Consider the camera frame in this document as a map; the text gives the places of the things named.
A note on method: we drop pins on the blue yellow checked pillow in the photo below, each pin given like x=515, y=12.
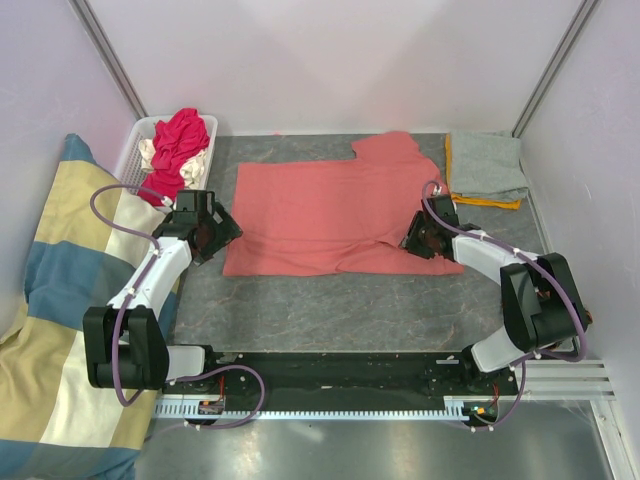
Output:
x=54, y=424

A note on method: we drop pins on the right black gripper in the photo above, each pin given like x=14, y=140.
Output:
x=409, y=240

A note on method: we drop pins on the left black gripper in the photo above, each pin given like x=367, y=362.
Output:
x=226, y=231

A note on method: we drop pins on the aluminium frame post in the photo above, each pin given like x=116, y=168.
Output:
x=95, y=31
x=568, y=41

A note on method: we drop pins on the magenta t shirt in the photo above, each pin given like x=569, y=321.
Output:
x=186, y=124

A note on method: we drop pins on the grey slotted cable duct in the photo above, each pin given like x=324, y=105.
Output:
x=209, y=408

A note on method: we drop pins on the white plastic laundry basket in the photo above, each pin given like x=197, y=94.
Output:
x=128, y=170

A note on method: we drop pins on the cream t shirt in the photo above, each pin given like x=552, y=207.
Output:
x=171, y=167

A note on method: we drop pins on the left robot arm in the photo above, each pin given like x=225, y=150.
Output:
x=124, y=344

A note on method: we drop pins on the left aluminium frame post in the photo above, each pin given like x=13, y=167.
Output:
x=95, y=31

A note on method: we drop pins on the right aluminium frame post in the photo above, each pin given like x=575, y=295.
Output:
x=568, y=41

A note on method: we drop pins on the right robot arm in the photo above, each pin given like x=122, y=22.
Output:
x=543, y=314

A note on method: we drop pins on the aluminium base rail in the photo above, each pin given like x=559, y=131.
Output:
x=555, y=380

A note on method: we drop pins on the salmon pink t shirt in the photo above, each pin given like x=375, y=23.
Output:
x=312, y=218

